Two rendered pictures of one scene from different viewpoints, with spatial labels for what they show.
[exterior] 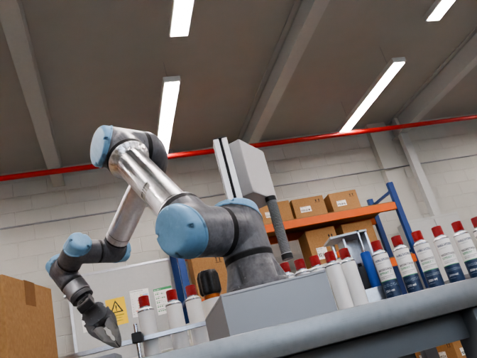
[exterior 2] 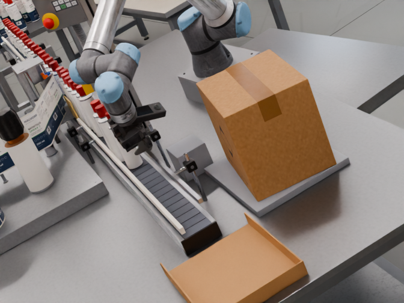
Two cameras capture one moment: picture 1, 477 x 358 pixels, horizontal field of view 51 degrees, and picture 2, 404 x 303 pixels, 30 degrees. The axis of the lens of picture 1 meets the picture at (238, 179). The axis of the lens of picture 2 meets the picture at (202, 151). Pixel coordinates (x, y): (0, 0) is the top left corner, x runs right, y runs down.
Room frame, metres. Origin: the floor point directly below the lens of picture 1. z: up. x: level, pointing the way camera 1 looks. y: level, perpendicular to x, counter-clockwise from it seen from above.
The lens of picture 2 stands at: (1.57, 2.58, 1.92)
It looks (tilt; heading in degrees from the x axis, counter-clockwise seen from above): 26 degrees down; 264
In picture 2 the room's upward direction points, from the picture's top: 23 degrees counter-clockwise
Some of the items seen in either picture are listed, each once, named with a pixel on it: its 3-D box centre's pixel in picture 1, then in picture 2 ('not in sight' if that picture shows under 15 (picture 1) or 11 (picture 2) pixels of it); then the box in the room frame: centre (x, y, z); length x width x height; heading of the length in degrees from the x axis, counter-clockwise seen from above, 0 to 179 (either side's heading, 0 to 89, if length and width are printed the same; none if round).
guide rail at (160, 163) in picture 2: (152, 336); (134, 140); (1.54, 0.37, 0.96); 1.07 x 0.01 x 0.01; 98
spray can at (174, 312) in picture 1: (177, 322); (112, 133); (1.59, 0.30, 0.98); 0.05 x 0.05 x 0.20
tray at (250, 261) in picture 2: not in sight; (229, 268); (1.47, 1.08, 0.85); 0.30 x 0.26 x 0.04; 98
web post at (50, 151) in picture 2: not in sight; (40, 132); (1.83, -0.02, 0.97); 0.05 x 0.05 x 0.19
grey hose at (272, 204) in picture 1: (278, 227); (85, 44); (1.54, -0.08, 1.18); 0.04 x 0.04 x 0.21
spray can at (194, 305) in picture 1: (196, 317); (107, 127); (1.60, 0.24, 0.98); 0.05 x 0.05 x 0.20
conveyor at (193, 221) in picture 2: not in sight; (110, 144); (1.62, 0.09, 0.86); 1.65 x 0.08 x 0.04; 98
